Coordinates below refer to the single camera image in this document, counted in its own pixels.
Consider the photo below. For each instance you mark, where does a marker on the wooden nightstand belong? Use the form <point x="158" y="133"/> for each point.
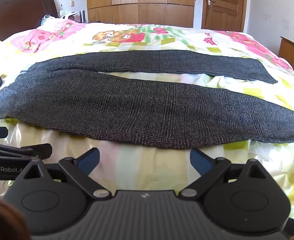
<point x="291" y="52"/>

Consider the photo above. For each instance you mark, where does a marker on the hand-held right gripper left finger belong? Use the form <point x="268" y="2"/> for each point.
<point x="89" y="161"/>

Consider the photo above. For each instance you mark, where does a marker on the bed with cartoon duvet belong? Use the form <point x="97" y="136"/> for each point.
<point x="162" y="37"/>

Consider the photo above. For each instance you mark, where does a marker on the white wall socket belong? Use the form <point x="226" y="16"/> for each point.
<point x="72" y="3"/>

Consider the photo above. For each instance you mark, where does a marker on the wooden door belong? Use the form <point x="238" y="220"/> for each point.
<point x="224" y="10"/>

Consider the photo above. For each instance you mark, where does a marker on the dark wooden headboard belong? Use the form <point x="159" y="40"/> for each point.
<point x="16" y="12"/>

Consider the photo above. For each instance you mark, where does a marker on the wooden wardrobe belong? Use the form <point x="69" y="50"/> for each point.
<point x="139" y="2"/>

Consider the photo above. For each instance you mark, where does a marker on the black slim box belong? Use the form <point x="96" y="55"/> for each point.
<point x="82" y="17"/>

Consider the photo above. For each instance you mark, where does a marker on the dark grey plaid pants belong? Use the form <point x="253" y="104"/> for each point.
<point x="136" y="105"/>

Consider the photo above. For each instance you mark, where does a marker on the person's right hand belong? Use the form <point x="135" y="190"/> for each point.
<point x="1" y="220"/>

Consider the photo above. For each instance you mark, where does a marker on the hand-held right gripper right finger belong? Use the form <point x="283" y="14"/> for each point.
<point x="199" y="161"/>

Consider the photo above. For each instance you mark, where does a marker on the white and blue cloth bundle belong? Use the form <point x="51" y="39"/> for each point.
<point x="48" y="20"/>

